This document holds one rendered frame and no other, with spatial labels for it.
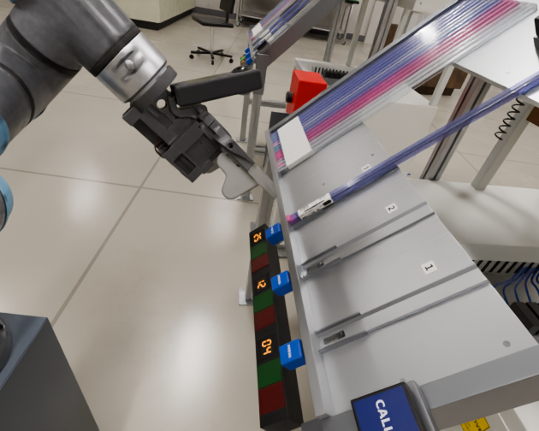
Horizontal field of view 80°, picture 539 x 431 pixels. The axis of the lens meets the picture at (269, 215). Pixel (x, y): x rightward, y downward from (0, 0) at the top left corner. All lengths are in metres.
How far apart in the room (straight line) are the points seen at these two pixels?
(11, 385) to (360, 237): 0.55
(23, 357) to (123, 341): 0.65
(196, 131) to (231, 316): 0.96
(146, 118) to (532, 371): 0.45
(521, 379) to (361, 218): 0.26
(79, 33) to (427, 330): 0.46
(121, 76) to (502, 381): 0.46
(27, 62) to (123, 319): 1.01
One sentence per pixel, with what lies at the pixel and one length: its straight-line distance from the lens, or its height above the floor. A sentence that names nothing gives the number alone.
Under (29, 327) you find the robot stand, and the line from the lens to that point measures 0.67.
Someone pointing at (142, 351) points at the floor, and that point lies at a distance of 1.23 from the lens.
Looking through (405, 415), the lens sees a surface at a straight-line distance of 0.31.
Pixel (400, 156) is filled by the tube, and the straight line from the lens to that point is 0.53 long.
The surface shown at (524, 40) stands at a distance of 0.69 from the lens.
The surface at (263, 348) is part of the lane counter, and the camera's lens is 0.47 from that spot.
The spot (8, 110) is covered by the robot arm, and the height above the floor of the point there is 0.93.
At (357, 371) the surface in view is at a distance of 0.38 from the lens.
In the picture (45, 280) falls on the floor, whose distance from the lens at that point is 1.52.
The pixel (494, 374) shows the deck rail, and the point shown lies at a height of 0.83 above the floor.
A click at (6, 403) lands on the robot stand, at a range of 0.65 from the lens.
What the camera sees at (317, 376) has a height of 0.74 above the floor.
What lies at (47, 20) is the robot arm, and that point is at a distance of 0.43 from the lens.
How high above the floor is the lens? 1.06
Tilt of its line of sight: 37 degrees down
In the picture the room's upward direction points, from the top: 11 degrees clockwise
